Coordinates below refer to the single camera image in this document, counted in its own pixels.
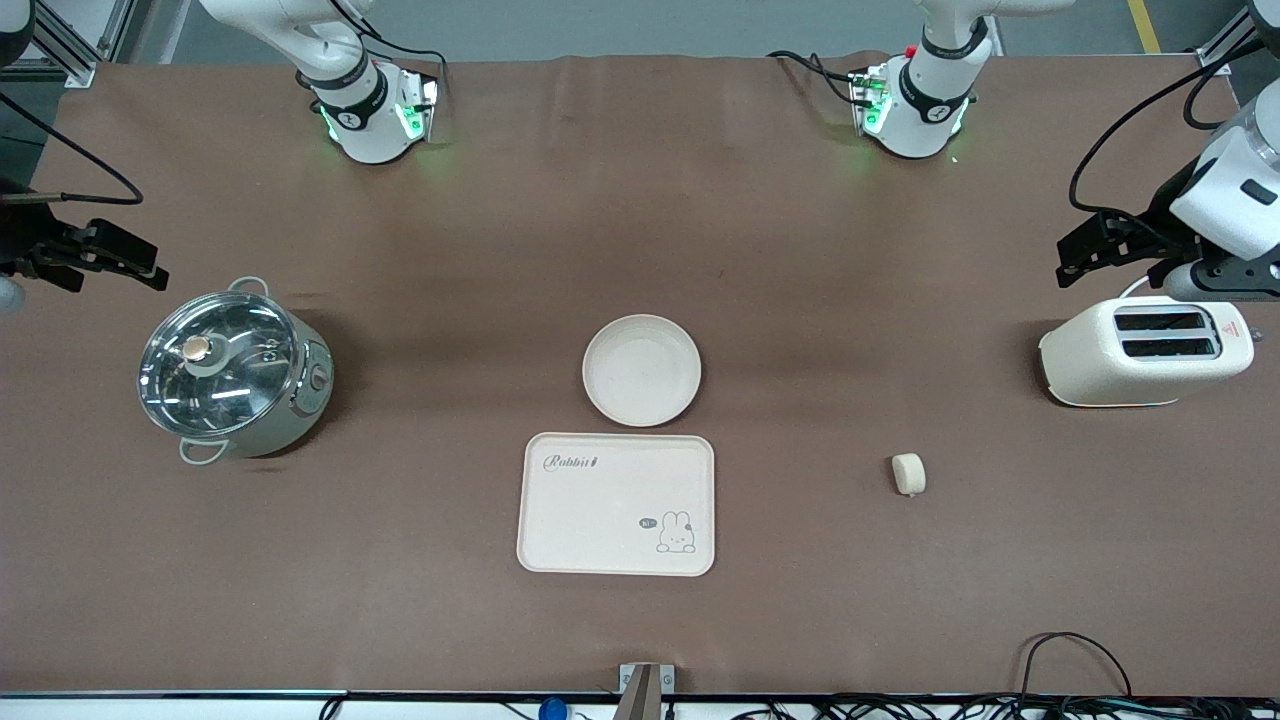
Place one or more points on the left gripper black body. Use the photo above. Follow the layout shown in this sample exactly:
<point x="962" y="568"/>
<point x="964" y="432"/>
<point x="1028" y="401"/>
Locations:
<point x="1149" y="219"/>

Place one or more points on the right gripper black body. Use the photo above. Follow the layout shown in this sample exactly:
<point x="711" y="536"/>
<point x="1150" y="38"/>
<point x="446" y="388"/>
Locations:
<point x="30" y="243"/>

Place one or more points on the small white bun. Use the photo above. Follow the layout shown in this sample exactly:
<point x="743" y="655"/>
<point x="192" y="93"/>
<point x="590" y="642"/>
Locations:
<point x="909" y="474"/>

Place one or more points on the round cream plate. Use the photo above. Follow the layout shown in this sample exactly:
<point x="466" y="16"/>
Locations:
<point x="641" y="370"/>

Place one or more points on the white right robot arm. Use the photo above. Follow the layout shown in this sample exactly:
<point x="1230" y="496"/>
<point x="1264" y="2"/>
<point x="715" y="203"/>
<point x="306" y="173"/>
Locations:
<point x="360" y="110"/>

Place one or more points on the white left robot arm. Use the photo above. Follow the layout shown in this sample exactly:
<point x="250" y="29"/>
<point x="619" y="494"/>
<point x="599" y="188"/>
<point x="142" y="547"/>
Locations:
<point x="925" y="100"/>

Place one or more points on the cream rabbit print tray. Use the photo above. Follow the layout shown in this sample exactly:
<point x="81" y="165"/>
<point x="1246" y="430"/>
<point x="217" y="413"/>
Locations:
<point x="600" y="510"/>

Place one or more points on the cream two-slot toaster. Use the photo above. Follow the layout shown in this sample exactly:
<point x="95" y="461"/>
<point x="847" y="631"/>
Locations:
<point x="1085" y="365"/>

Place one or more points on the glass pot lid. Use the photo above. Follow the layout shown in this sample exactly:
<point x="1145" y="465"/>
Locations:
<point x="240" y="375"/>

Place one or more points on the steel electric cooking pot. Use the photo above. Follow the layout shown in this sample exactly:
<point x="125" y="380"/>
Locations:
<point x="312" y="400"/>

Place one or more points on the brown table cover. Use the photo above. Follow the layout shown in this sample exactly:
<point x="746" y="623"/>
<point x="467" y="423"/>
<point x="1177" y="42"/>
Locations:
<point x="800" y="300"/>

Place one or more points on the blue round knob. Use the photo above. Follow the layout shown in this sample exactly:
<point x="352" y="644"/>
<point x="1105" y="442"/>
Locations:
<point x="552" y="710"/>

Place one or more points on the aluminium frame profile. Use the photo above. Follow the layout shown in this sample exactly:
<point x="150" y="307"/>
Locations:
<point x="1225" y="45"/>
<point x="75" y="50"/>

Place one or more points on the grey metal camera mount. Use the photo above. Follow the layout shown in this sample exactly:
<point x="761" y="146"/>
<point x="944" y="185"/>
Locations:
<point x="645" y="690"/>

